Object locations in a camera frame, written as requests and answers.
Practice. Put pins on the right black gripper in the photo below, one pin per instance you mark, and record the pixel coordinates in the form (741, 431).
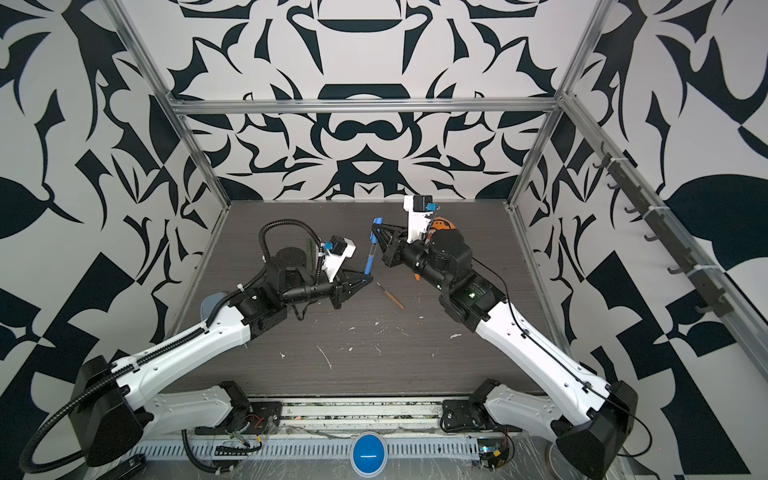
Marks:
(399, 251)

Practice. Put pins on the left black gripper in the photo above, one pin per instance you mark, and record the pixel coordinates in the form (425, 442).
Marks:
(340, 286)

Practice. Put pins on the blue pen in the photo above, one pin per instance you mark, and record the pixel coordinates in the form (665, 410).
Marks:
(370, 259)

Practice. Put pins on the blue pen cap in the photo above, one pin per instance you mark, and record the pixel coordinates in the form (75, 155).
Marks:
(373, 237)

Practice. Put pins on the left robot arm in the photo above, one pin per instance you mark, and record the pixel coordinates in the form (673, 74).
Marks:
(116, 405)

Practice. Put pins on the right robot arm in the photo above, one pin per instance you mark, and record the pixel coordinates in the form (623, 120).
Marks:
(585, 416)

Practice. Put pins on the orange shark plush toy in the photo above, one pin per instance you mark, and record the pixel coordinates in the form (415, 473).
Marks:
(441, 223)

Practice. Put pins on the grey blue pencil case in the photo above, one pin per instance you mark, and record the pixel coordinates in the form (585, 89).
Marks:
(208, 304)

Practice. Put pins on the blue round button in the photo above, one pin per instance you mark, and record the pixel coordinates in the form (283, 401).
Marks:
(369, 455)

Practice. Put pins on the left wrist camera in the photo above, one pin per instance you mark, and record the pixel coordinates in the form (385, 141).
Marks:
(334, 252)

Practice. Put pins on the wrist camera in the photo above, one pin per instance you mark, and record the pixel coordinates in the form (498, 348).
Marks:
(420, 210)
(334, 252)

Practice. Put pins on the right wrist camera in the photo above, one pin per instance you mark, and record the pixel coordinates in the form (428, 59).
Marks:
(420, 210)

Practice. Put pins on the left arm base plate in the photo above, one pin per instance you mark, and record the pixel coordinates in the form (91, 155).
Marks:
(260, 418)

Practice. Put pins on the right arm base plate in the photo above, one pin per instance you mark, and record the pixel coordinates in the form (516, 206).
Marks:
(465, 416)

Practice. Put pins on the white cable duct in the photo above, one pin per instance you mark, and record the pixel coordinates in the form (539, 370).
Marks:
(462, 448)

